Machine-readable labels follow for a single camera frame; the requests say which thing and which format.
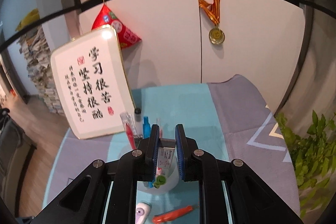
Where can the gold medal striped ribbon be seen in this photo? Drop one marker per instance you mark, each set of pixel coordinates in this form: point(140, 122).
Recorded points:
point(213, 12)

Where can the green potted plant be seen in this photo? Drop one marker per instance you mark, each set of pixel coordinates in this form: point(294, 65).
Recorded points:
point(313, 159)

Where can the stack of papers on floor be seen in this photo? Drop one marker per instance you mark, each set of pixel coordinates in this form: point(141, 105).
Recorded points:
point(35, 49)

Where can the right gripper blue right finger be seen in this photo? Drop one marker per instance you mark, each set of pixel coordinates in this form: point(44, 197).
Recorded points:
point(183, 152)

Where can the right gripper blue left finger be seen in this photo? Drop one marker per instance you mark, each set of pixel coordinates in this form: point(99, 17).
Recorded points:
point(152, 153)

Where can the dark sofa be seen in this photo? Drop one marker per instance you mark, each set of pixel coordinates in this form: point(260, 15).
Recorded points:
point(16, 150)

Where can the white purple correction tape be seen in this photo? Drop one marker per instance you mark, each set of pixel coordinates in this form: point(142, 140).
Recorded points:
point(142, 211)

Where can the black capped pen in cup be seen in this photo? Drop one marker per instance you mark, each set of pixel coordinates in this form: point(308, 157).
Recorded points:
point(138, 122)

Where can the framed white calligraphy sign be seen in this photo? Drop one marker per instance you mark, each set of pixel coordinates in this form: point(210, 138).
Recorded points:
point(91, 83)

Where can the red hanging paper ornament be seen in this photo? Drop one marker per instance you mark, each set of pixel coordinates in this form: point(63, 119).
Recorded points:
point(126, 37)

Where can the translucent white pen cup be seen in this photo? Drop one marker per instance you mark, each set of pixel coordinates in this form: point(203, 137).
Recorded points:
point(147, 187)

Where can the orange pen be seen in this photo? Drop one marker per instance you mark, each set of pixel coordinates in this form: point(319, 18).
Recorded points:
point(173, 215)

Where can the green white pen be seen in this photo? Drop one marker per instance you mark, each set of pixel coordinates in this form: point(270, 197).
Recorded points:
point(166, 176)

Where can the blue pen in cup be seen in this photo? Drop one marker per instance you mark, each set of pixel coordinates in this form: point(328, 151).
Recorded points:
point(146, 127)

